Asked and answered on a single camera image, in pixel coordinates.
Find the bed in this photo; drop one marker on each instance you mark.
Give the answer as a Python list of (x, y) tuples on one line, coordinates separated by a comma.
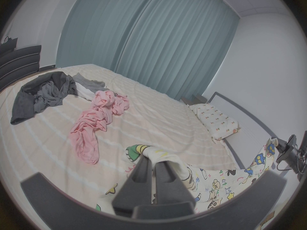
[(156, 109)]

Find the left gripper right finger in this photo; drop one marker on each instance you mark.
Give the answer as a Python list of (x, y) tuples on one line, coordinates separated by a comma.
[(168, 193)]

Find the grey and white garment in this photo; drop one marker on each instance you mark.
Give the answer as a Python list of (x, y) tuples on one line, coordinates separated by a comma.
[(86, 83)]

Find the pink garment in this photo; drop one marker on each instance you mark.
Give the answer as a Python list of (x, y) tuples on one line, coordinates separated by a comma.
[(88, 128)]

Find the white printed pyjama top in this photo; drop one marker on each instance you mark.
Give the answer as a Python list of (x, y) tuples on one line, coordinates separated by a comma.
[(215, 188)]

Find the black garment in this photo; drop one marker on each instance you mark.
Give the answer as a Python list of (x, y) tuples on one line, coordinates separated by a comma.
[(21, 102)]

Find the grey bedside table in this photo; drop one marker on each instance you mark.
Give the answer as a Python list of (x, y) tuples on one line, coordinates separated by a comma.
[(191, 100)]

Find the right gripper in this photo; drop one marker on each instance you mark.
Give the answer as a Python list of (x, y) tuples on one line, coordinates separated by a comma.
[(291, 144)]

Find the blue-green curtain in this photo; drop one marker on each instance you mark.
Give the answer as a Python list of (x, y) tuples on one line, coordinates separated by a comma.
[(96, 32), (179, 44)]

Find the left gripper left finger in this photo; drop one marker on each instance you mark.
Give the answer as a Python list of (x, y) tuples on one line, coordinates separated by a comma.
[(129, 195)]

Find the black chest of drawers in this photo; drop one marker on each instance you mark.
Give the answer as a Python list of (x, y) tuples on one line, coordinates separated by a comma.
[(19, 61)]

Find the dark grey garment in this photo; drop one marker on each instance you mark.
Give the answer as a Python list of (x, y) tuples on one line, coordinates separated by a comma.
[(48, 97)]

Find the white printed pillow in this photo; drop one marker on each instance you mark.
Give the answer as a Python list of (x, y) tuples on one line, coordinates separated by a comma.
[(213, 118)]

